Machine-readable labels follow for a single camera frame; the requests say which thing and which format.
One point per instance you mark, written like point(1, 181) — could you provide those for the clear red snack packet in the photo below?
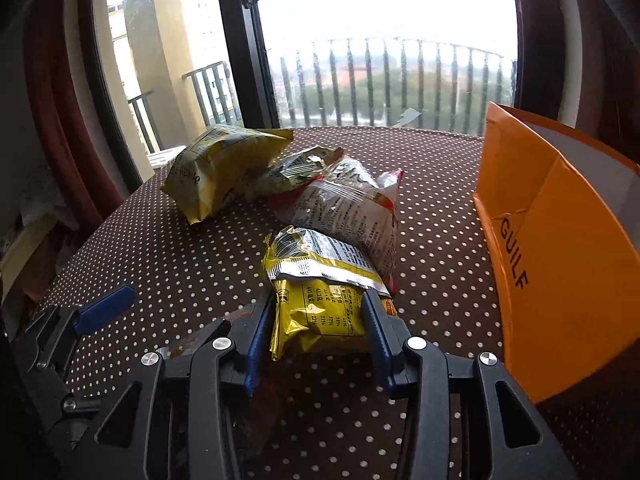
point(345, 210)

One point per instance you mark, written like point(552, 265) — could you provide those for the small yellow snack packet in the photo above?
point(310, 320)

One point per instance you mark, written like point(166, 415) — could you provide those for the red-brown curtain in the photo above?
point(60, 110)
point(545, 35)

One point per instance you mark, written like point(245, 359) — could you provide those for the balcony railing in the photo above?
point(400, 40)

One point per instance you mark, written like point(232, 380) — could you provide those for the brown polka-dot tablecloth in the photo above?
point(150, 260)

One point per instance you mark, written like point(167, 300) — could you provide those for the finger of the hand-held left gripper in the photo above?
point(105, 305)

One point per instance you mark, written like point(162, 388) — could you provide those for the grey scrap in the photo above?
point(406, 119)

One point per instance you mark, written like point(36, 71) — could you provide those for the white air conditioner unit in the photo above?
point(162, 157)

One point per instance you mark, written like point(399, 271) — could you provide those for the large yellow snack packet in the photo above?
point(215, 170)

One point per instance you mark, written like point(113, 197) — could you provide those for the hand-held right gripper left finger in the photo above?
point(252, 355)

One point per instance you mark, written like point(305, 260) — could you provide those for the green snack packet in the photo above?
point(300, 167)

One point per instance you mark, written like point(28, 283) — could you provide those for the orange cardboard box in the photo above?
point(560, 260)

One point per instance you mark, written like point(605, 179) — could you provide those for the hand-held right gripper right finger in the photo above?
point(380, 345)

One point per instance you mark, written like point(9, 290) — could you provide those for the black window frame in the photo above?
point(245, 60)

